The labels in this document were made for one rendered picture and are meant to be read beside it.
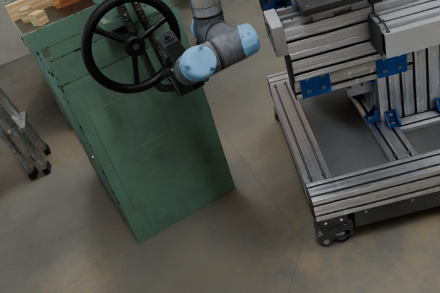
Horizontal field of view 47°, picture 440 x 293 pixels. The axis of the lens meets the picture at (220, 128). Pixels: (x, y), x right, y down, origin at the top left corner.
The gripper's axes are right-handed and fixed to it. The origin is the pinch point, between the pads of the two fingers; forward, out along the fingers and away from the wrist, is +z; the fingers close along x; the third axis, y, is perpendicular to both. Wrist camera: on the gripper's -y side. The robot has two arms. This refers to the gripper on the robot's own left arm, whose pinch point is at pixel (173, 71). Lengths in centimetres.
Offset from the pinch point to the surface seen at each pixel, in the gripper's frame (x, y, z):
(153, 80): -5.5, -0.5, 5.2
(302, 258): 13, 73, 15
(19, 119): -57, -16, 119
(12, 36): -51, -87, 268
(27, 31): -30.7, -29.0, 11.6
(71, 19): -18.2, -27.0, 10.9
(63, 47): -23.8, -21.0, 13.8
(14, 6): -31, -40, 23
